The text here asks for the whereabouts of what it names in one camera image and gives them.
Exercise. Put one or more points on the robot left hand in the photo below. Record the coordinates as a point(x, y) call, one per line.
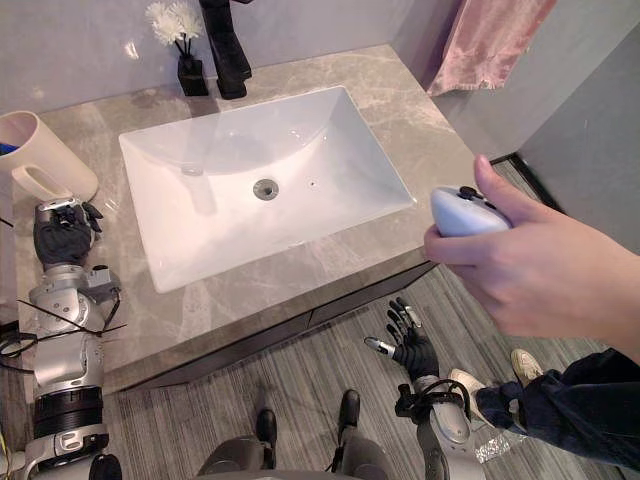
point(59, 240)

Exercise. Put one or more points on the robot silver legs and feet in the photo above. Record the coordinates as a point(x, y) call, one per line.
point(305, 440)

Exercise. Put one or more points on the pink towel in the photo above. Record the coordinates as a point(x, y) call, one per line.
point(487, 42)

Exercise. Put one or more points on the robot right arm silver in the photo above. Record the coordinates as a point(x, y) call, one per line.
point(445, 425)

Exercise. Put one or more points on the dark vanity cabinet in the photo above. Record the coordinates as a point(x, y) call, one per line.
point(280, 335)

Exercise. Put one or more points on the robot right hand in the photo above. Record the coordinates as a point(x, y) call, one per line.
point(414, 352)

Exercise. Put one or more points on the robot left arm silver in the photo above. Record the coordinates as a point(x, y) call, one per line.
point(60, 350)

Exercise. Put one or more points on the person's white shoe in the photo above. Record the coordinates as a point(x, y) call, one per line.
point(526, 365)
point(467, 387)

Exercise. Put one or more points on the black faucet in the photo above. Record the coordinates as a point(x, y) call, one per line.
point(227, 45)

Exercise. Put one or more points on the blue toothbrush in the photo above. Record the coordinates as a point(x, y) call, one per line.
point(7, 149)

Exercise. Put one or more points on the metal sink drain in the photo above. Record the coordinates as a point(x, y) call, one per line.
point(264, 188)

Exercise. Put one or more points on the person's hand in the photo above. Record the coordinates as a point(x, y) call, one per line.
point(525, 270)

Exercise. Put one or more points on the black diffuser bottle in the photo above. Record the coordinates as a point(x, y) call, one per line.
point(192, 76)

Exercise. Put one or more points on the white rectangular sink basin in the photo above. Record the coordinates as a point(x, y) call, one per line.
point(260, 185)

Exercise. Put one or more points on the white game controller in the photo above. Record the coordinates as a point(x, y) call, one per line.
point(465, 212)

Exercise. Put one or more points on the white artificial flowers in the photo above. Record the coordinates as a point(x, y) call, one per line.
point(172, 22)

